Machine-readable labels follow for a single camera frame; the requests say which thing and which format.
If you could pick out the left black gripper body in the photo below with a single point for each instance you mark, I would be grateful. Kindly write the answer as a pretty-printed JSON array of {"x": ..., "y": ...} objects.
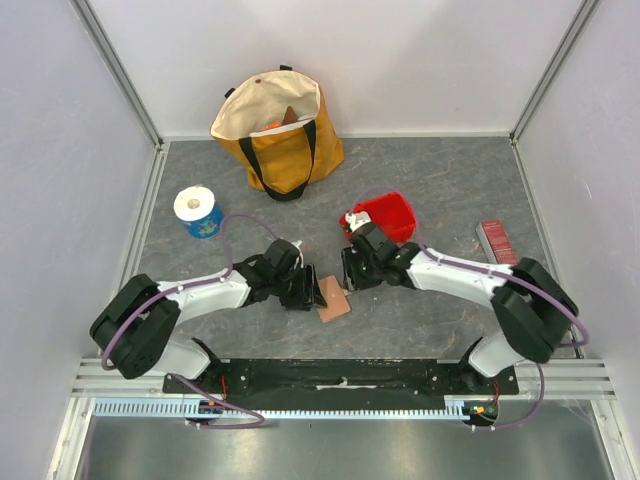
[{"x": 291, "y": 288}]

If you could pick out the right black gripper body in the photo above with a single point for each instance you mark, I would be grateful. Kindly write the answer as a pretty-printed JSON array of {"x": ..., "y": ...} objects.
[{"x": 353, "y": 273}]

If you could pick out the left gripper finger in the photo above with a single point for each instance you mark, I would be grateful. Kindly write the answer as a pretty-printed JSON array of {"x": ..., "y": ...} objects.
[
  {"x": 310, "y": 277},
  {"x": 318, "y": 299}
]

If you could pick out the tan leather card holder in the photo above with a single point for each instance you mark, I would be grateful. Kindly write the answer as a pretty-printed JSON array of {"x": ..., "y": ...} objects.
[{"x": 336, "y": 300}]

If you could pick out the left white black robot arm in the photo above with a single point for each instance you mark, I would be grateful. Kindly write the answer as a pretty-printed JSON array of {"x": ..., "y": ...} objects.
[{"x": 135, "y": 331}]

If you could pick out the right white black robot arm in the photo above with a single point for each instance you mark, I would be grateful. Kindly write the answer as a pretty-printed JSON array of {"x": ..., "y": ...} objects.
[{"x": 534, "y": 314}]

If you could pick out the red plastic bin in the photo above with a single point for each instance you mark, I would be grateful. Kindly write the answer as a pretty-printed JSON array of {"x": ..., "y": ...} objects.
[{"x": 392, "y": 213}]

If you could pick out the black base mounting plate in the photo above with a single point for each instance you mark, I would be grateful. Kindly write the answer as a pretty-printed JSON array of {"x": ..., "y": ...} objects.
[{"x": 348, "y": 384}]

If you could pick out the red rectangular box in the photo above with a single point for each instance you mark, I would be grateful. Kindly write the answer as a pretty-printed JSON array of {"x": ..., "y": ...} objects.
[{"x": 495, "y": 243}]

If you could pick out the yellow canvas tote bag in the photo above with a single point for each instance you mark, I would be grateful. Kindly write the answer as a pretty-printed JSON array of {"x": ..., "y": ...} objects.
[{"x": 281, "y": 162}]

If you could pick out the orange item inside bag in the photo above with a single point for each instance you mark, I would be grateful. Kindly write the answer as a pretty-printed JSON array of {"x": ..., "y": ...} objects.
[{"x": 270, "y": 126}]

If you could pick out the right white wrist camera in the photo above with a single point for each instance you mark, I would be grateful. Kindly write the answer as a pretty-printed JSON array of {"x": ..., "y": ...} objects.
[{"x": 355, "y": 220}]

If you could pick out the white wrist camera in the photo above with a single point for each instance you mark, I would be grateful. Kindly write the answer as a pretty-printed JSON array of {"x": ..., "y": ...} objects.
[
  {"x": 355, "y": 220},
  {"x": 299, "y": 262}
]

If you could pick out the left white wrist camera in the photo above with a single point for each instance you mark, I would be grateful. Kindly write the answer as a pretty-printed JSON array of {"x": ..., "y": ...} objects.
[{"x": 299, "y": 262}]

